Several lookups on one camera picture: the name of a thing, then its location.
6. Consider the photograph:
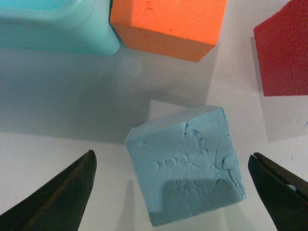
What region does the teal plastic bin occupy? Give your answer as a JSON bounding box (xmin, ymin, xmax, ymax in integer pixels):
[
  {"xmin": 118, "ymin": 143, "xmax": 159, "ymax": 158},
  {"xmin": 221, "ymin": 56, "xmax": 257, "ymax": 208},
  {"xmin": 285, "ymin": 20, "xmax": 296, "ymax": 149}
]
[{"xmin": 0, "ymin": 0, "xmax": 120, "ymax": 55}]

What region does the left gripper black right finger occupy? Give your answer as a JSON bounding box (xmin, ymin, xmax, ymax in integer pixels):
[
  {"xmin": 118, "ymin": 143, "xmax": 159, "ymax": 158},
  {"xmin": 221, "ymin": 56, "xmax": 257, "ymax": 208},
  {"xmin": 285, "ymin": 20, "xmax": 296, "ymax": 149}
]
[{"xmin": 248, "ymin": 153, "xmax": 308, "ymax": 231}]

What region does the red foam block left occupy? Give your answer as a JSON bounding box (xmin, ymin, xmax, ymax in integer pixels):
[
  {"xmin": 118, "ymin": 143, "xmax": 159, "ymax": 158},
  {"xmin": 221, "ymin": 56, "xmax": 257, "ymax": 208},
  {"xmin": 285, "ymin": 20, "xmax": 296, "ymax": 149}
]
[{"xmin": 254, "ymin": 0, "xmax": 308, "ymax": 96}]

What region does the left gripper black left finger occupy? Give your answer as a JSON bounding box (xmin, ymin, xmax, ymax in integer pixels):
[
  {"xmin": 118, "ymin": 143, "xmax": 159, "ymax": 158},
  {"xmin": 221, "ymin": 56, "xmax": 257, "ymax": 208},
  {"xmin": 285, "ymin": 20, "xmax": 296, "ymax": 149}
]
[{"xmin": 0, "ymin": 150, "xmax": 97, "ymax": 231}]

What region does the orange foam block near bin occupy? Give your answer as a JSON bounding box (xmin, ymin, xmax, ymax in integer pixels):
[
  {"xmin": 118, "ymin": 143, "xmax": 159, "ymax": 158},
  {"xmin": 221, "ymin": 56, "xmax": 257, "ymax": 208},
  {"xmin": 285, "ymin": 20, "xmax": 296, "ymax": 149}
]
[{"xmin": 110, "ymin": 0, "xmax": 227, "ymax": 62}]

